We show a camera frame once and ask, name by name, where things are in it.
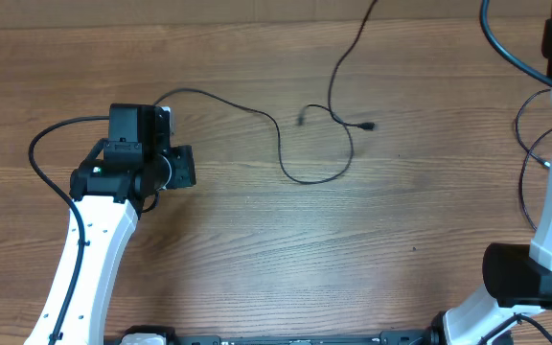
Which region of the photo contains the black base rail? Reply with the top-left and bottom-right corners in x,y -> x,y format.
103,325 -> 435,345

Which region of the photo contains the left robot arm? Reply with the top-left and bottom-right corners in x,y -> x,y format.
26,103 -> 196,344

